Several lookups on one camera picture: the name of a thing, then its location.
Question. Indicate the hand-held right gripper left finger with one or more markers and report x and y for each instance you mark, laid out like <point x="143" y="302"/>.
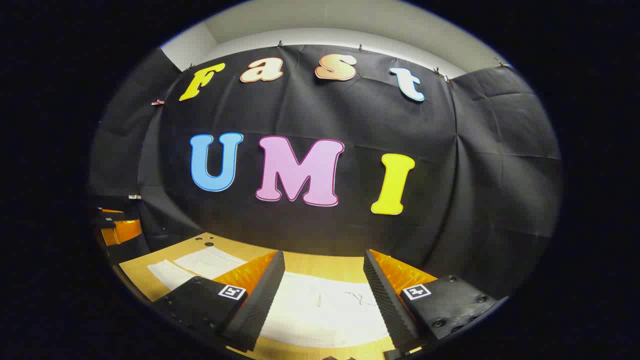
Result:
<point x="260" y="300"/>

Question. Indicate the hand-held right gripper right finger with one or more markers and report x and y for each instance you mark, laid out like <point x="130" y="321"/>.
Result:
<point x="387" y="300"/>

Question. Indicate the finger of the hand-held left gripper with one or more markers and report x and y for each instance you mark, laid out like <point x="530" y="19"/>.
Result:
<point x="125" y="235"/>
<point x="110" y="215"/>

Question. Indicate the black backdrop cloth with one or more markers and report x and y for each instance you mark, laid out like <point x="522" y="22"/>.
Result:
<point x="350" y="125"/>

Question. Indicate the white jeans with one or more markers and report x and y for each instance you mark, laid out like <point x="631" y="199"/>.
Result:
<point x="325" y="310"/>

